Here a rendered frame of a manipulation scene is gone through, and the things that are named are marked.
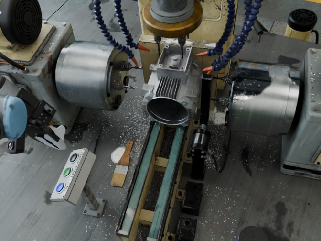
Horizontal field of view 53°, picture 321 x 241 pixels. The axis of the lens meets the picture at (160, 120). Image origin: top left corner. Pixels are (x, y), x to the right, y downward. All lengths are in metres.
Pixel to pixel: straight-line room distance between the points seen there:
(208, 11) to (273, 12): 2.16
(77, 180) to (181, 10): 0.57
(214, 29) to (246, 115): 0.37
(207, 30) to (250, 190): 0.61
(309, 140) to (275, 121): 0.13
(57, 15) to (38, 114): 2.66
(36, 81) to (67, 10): 2.41
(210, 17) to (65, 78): 0.56
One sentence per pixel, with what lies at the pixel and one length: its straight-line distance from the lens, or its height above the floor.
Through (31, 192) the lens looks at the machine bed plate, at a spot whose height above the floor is 0.80.
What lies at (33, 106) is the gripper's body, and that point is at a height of 1.25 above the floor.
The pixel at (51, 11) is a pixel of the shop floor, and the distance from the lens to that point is 3.62.
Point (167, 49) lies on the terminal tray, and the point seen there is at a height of 1.14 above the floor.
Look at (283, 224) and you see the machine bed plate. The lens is 1.22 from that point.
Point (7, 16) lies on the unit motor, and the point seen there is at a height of 1.33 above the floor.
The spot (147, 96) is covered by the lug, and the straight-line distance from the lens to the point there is 1.10.
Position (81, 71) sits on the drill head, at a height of 1.14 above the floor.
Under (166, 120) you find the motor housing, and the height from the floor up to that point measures 0.94.
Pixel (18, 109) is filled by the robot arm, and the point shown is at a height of 1.40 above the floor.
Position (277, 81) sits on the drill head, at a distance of 1.06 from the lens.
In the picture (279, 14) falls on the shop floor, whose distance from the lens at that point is 3.34.
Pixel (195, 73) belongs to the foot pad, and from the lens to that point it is 1.17.
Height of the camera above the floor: 1.92
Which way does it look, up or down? 54 degrees down
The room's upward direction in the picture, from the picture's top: 7 degrees counter-clockwise
